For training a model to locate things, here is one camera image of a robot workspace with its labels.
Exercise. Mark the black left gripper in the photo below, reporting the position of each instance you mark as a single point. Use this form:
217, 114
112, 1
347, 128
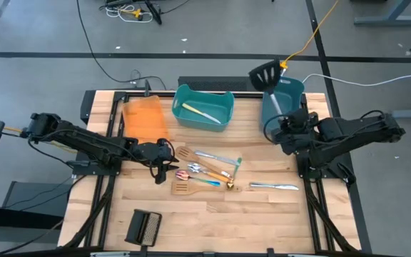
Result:
153, 153

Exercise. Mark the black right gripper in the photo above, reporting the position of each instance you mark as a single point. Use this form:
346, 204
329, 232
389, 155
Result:
298, 133

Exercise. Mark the wooden slotted spoon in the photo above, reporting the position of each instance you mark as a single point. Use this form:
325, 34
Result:
186, 154

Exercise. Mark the wooden slotted turner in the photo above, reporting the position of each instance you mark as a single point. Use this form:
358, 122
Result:
198, 187

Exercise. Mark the silver metal knife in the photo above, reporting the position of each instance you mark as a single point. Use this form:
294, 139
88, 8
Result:
216, 157
273, 186

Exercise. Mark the black slotted spatula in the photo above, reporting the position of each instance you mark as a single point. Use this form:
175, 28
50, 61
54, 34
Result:
264, 76

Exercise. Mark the small gold utensil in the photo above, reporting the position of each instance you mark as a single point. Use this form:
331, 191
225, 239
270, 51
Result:
230, 185

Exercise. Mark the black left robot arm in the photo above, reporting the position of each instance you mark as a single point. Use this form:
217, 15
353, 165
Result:
84, 144

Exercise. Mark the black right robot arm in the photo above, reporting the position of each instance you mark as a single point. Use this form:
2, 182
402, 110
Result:
362, 130

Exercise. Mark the dark teal plastic bin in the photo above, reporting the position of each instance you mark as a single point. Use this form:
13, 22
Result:
291, 98

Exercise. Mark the orange translucent plastic bin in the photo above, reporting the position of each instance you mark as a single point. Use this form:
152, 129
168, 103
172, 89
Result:
143, 114

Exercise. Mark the light teal plastic bin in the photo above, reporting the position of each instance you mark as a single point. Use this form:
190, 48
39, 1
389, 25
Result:
212, 107

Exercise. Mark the black mesh holder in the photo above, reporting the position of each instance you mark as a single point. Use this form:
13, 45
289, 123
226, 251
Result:
143, 228

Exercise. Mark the black computer case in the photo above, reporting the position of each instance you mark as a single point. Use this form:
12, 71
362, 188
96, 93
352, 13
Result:
219, 84

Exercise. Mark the black table frame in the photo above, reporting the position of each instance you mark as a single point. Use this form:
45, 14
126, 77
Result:
112, 110

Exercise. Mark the grey desk frame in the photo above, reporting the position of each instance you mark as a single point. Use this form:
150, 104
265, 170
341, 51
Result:
391, 18

